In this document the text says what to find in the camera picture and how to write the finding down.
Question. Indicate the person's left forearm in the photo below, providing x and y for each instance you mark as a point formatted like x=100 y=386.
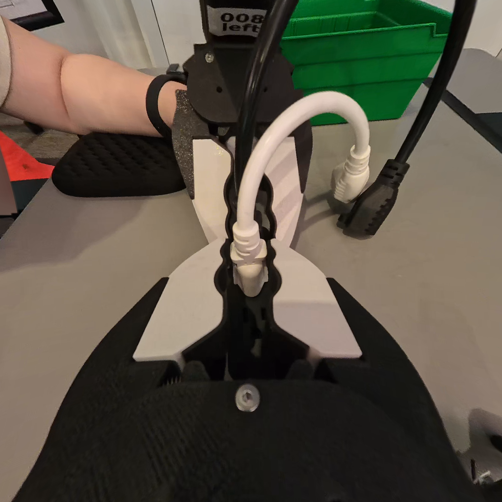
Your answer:
x=78 y=90

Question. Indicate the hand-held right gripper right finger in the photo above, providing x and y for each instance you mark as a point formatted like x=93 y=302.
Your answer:
x=313 y=317

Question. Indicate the green plastic bin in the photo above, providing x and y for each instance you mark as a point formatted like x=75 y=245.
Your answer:
x=353 y=78

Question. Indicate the red fabric item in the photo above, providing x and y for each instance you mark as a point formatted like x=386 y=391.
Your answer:
x=23 y=160

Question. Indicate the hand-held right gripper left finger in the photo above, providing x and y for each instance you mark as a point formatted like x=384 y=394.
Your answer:
x=184 y=313

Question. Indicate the person's left hand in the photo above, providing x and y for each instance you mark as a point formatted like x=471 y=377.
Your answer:
x=166 y=106

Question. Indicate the black power strip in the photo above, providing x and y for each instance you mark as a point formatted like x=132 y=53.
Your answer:
x=239 y=333

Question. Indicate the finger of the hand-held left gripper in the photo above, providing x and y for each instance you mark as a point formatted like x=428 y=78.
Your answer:
x=208 y=184
x=288 y=196

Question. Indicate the black framed board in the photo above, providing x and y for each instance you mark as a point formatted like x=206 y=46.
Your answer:
x=55 y=11

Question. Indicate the small black block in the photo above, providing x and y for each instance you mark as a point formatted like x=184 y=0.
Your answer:
x=172 y=69

